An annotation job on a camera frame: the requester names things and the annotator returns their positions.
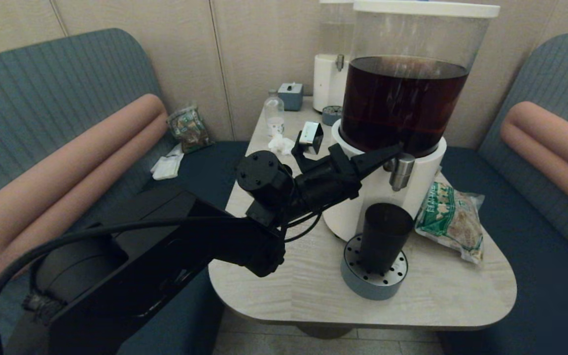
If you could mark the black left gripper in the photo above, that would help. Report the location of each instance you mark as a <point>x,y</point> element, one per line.
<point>326,182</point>

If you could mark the black plastic cup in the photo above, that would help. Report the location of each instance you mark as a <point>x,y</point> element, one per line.
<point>385,236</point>

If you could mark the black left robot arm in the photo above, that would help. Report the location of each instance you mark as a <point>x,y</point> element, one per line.
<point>165,256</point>

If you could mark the small blue drip tray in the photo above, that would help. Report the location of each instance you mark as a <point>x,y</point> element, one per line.
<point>330,116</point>

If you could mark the large dark tea dispenser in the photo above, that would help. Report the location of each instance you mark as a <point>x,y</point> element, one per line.
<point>402,98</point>

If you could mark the rear white drink dispenser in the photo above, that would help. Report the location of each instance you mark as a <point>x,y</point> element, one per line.
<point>326,81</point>

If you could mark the green grain snack bag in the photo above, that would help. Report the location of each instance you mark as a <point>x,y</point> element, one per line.
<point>449,222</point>

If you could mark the crumpled white tissue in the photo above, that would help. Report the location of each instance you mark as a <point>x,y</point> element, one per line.
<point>279,144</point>

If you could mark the small steel dispenser tap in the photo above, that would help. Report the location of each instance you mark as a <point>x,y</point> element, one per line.
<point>339,62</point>

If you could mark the blue tissue box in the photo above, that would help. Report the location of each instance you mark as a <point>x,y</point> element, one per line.
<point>290,96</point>

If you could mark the clear plastic bottle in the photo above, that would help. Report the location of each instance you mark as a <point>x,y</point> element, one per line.
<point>273,117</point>

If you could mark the blue perforated steel drip tray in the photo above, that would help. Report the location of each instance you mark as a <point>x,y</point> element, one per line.
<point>372,288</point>

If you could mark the brown green snack bag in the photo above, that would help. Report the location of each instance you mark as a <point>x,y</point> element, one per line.
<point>190,129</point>

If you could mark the white napkin pack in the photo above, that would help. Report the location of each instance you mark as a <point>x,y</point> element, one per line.
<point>168,166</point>

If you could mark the teal upholstered booth bench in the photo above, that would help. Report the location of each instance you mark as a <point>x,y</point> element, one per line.
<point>42,98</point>
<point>535,296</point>

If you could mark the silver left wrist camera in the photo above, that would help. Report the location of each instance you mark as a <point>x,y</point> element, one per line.
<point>309,134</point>

